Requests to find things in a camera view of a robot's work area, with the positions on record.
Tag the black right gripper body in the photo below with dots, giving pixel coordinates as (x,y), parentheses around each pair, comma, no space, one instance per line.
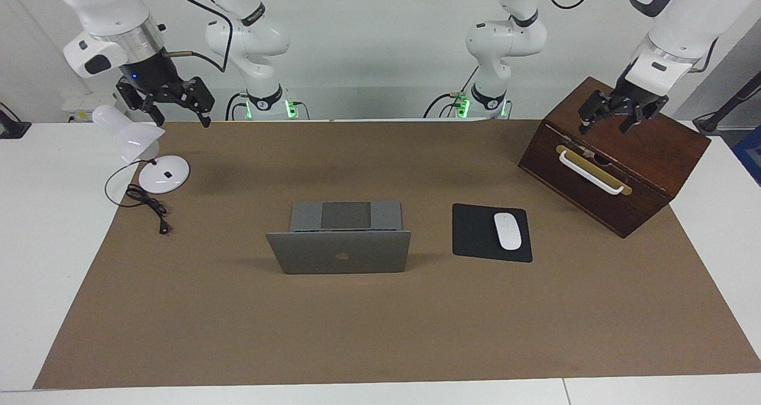
(154,75)

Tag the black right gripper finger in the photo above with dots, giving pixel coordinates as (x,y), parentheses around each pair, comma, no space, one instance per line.
(199,96)
(137,96)

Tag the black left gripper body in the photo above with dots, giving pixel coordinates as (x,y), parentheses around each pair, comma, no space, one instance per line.
(639,99)

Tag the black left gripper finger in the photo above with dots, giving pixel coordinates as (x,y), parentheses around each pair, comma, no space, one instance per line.
(633,119)
(594,104)

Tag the silver laptop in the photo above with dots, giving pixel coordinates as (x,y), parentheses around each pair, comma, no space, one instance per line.
(309,253)

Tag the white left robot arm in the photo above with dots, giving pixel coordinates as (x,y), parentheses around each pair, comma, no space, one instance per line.
(695,12)

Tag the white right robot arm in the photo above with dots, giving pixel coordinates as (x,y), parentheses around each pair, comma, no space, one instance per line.
(101,6)

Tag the dark wooden box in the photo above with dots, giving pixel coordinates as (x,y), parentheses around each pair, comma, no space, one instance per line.
(630,149)

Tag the black stand leg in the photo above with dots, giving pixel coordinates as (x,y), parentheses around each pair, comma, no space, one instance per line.
(713,121)

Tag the white desk lamp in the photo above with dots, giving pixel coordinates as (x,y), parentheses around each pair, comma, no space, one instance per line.
(166,176)

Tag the blue crate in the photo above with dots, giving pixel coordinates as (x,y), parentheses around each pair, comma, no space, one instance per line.
(750,155)

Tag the white computer mouse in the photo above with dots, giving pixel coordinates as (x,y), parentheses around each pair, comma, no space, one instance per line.
(507,231)

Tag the black mouse pad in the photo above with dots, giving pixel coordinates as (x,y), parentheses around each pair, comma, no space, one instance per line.
(472,232)

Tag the brown paper table mat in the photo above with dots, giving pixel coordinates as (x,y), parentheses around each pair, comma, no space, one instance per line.
(357,333)

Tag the white wall outlet box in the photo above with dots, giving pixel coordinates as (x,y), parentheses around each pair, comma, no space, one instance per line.
(80,107)

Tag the black clamp mount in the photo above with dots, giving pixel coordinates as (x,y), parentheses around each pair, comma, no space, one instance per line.
(12,128)

